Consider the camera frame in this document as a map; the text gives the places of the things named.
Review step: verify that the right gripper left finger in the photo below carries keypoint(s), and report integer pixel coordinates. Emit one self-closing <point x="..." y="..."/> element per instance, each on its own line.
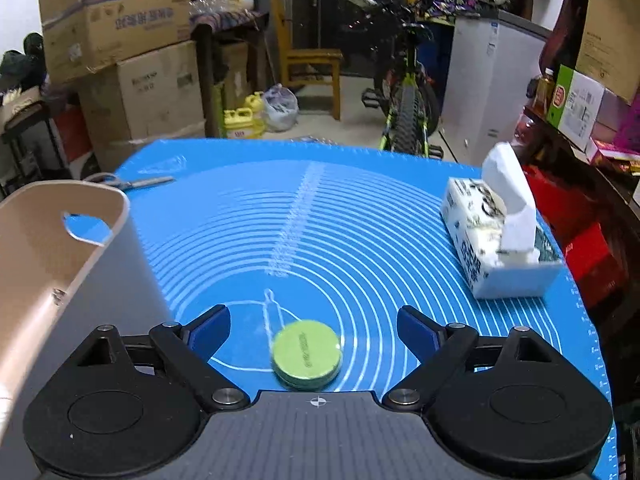
<point x="185" y="351"/>

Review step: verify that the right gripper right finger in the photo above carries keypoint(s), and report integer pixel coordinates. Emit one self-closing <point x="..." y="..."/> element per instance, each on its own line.
<point x="442" y="351"/>

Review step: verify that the beige plastic storage bin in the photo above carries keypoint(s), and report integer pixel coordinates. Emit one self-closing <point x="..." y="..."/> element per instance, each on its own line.
<point x="71" y="260"/>

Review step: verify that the green round tin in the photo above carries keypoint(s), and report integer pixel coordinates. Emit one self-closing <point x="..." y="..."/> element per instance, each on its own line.
<point x="306" y="355"/>

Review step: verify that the tissue box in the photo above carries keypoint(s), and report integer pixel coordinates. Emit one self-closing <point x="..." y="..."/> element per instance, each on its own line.
<point x="492" y="222"/>

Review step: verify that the blue silicone mat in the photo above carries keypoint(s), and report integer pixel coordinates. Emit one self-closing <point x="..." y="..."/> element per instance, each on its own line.
<point x="283" y="231"/>

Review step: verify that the red plastic crate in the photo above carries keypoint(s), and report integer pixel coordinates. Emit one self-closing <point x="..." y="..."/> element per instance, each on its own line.
<point x="592" y="252"/>

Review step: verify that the yellow oil jug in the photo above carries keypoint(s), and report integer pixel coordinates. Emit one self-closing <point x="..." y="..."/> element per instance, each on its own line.
<point x="247" y="121"/>

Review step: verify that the lower cardboard box stack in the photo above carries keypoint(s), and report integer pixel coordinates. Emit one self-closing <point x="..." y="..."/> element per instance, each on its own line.
<point x="155" y="96"/>

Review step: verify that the cardboard box stack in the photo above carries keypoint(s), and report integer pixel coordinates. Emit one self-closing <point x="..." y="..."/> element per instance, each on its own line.
<point x="155" y="96"/>
<point x="82" y="37"/>

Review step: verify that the black metal shelf rack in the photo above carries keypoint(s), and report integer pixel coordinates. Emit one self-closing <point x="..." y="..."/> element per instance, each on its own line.
<point x="35" y="147"/>

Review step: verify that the clear plastic bag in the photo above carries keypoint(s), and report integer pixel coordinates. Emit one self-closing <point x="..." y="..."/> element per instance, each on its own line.
<point x="280" y="108"/>

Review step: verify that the green black bicycle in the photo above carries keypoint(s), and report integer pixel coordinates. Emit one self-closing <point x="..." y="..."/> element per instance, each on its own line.
<point x="389" y="32"/>

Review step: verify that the green white carton box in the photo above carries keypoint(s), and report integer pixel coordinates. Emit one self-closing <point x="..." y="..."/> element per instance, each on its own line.
<point x="575" y="106"/>

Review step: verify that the white freezer cabinet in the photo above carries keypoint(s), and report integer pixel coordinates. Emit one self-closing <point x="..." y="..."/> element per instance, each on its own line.
<point x="493" y="59"/>

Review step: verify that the wooden chair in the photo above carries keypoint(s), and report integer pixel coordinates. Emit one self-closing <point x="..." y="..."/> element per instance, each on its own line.
<point x="290" y="57"/>

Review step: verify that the top cardboard box stack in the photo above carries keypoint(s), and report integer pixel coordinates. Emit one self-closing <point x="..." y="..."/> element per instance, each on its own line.
<point x="82" y="37"/>

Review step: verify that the grey handled scissors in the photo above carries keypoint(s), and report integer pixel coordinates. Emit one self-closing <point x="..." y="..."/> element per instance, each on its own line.
<point x="108" y="179"/>

